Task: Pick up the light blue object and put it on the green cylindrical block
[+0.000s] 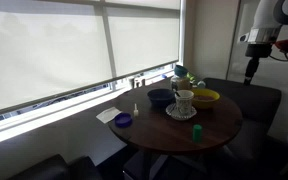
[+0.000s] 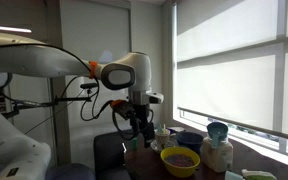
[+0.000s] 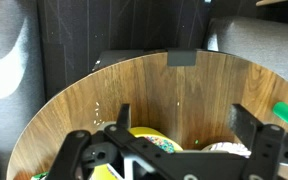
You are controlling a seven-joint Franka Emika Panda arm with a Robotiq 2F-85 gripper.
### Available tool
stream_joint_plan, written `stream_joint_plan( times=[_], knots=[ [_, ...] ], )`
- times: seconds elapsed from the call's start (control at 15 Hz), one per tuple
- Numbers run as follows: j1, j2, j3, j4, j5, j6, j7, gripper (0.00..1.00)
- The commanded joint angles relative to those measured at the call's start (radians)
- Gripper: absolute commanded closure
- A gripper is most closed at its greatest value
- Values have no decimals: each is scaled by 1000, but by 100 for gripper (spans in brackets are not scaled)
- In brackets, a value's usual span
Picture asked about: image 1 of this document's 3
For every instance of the teal small bowl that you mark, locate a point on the teal small bowl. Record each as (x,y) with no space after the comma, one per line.
(180,70)

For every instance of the black leather chair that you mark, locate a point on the black leather chair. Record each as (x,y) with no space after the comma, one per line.
(54,168)

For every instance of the light blue milk carton block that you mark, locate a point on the light blue milk carton block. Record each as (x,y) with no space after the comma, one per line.
(201,84)

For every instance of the narrow white roller blind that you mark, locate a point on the narrow white roller blind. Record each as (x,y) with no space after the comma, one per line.
(144,43)

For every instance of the green toy object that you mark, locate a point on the green toy object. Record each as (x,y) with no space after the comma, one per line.
(191,77)

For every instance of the small white bottle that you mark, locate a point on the small white bottle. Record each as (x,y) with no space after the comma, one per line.
(136,111)

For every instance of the small grey windowsill object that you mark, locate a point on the small grey windowsill object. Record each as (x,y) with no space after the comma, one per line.
(136,81)

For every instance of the dark upholstered bench seat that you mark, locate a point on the dark upholstered bench seat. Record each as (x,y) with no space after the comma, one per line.
(254,100)

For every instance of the purple small bowl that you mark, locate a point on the purple small bowl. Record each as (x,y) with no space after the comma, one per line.
(123,119)

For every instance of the dark blue bowl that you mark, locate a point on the dark blue bowl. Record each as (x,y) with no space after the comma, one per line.
(160,96)

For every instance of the white paper napkin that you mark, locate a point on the white paper napkin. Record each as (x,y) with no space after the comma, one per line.
(108,114)

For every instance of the patterned paper cup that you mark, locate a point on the patterned paper cup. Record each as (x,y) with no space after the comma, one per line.
(184,102)

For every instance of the wide white roller blind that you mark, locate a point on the wide white roller blind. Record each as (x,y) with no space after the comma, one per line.
(44,50)

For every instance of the yellow bowl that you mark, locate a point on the yellow bowl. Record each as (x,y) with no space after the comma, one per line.
(205,99)

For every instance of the green cylindrical block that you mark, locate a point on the green cylindrical block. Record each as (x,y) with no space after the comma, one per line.
(197,133)

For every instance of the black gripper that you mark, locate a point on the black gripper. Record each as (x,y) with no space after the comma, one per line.
(258,50)

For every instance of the dark table base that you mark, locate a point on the dark table base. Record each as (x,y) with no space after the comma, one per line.
(147,165)

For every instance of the glass jar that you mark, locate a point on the glass jar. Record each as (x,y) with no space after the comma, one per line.
(180,83)

